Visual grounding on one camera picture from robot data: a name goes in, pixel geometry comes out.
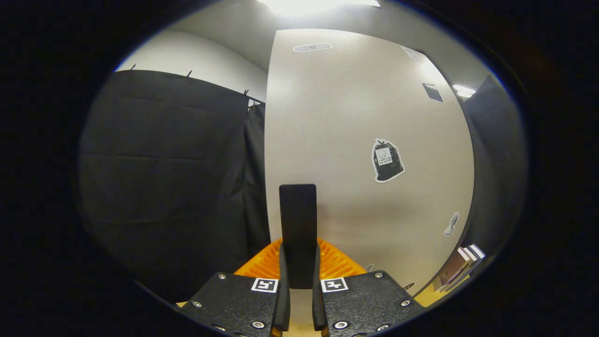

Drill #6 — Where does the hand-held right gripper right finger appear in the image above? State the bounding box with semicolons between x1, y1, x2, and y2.
312;238;425;337

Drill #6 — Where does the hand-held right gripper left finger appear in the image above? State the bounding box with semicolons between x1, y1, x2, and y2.
179;238;291;337

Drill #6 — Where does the black cabinet door handle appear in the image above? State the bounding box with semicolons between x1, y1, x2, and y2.
279;184;318;289

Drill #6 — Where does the light grey cabinet door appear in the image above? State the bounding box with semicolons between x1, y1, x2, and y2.
264;29;475;326

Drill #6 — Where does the white yellow spine book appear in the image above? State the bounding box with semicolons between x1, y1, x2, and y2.
449;247;479;288

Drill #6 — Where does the black backdrop cloth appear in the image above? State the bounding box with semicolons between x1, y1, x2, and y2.
77;69;529;302

